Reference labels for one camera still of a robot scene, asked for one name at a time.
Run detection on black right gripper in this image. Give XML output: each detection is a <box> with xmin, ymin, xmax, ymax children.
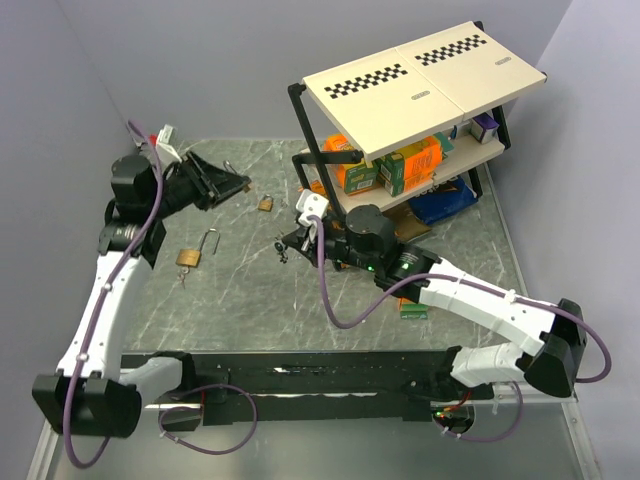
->
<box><xmin>283</xmin><ymin>217</ymin><xmax>379</xmax><ymax>273</ymax></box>

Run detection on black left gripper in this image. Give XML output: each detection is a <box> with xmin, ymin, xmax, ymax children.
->
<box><xmin>147</xmin><ymin>148</ymin><xmax>249</xmax><ymax>218</ymax></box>

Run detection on medium brass padlock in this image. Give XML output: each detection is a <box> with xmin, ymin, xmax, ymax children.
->
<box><xmin>257</xmin><ymin>194</ymin><xmax>274</xmax><ymax>212</ymax></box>

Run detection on large brass padlock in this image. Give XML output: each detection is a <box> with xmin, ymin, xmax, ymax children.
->
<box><xmin>175</xmin><ymin>228</ymin><xmax>221</xmax><ymax>269</ymax></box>

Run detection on small brass padlock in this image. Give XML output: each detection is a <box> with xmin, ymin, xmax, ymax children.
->
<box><xmin>223</xmin><ymin>160</ymin><xmax>252</xmax><ymax>193</ymax></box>

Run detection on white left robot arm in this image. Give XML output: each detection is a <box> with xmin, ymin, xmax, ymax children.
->
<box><xmin>32</xmin><ymin>152</ymin><xmax>251</xmax><ymax>438</ymax></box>

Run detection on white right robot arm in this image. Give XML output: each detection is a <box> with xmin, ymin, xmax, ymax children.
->
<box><xmin>282</xmin><ymin>205</ymin><xmax>587</xmax><ymax>399</ymax></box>

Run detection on green box left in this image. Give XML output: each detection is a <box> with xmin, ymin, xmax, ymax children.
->
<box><xmin>342</xmin><ymin>163</ymin><xmax>379</xmax><ymax>195</ymax></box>

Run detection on green box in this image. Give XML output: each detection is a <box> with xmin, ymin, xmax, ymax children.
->
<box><xmin>342</xmin><ymin>163</ymin><xmax>379</xmax><ymax>195</ymax></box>
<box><xmin>375</xmin><ymin>152</ymin><xmax>433</xmax><ymax>197</ymax></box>

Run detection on small keys of large padlock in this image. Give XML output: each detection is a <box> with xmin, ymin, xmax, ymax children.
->
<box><xmin>178</xmin><ymin>266</ymin><xmax>190</xmax><ymax>289</ymax></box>

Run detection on orange chip bag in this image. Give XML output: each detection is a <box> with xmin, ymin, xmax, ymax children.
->
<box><xmin>323</xmin><ymin>134</ymin><xmax>367</xmax><ymax>192</ymax></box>

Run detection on brown snack bag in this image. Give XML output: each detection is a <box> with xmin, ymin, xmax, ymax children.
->
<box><xmin>383</xmin><ymin>202</ymin><xmax>431</xmax><ymax>242</ymax></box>

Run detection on green box right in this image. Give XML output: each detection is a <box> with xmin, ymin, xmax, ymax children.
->
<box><xmin>375</xmin><ymin>152</ymin><xmax>433</xmax><ymax>197</ymax></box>

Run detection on Sponge Daddy sponge pack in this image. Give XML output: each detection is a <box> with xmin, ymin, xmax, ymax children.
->
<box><xmin>398</xmin><ymin>298</ymin><xmax>428</xmax><ymax>320</ymax></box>

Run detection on blue snack bag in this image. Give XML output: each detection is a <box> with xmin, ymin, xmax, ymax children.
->
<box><xmin>408</xmin><ymin>176</ymin><xmax>478</xmax><ymax>226</ymax></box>

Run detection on orange box on shelf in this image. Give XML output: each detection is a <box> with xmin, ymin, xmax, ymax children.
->
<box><xmin>396</xmin><ymin>135</ymin><xmax>443</xmax><ymax>179</ymax></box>

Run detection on cream folding shelf rack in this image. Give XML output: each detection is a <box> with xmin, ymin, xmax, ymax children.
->
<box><xmin>288</xmin><ymin>21</ymin><xmax>548</xmax><ymax>218</ymax></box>

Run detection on purple white small box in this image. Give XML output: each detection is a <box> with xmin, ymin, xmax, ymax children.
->
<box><xmin>470</xmin><ymin>113</ymin><xmax>500</xmax><ymax>144</ymax></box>

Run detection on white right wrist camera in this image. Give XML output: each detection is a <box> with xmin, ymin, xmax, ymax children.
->
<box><xmin>295</xmin><ymin>189</ymin><xmax>329</xmax><ymax>227</ymax></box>

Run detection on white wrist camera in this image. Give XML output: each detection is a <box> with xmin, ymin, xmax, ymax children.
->
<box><xmin>155</xmin><ymin>124</ymin><xmax>181</xmax><ymax>166</ymax></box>
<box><xmin>295</xmin><ymin>189</ymin><xmax>329</xmax><ymax>227</ymax></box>

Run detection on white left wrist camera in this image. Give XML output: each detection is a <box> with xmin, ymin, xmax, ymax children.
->
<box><xmin>155</xmin><ymin>124</ymin><xmax>181</xmax><ymax>166</ymax></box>

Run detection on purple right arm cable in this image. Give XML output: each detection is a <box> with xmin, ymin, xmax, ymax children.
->
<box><xmin>307</xmin><ymin>214</ymin><xmax>612</xmax><ymax>384</ymax></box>

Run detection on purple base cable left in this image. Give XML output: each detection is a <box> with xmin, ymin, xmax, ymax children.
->
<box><xmin>158</xmin><ymin>383</ymin><xmax>259</xmax><ymax>455</ymax></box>

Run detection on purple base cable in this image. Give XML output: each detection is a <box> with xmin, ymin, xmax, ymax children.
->
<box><xmin>158</xmin><ymin>383</ymin><xmax>259</xmax><ymax>455</ymax></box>
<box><xmin>432</xmin><ymin>379</ymin><xmax>525</xmax><ymax>444</ymax></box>

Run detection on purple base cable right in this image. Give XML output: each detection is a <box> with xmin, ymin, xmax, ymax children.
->
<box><xmin>432</xmin><ymin>379</ymin><xmax>525</xmax><ymax>444</ymax></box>

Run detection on aluminium rail frame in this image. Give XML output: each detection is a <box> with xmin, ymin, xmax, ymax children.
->
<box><xmin>27</xmin><ymin>392</ymin><xmax>602</xmax><ymax>479</ymax></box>

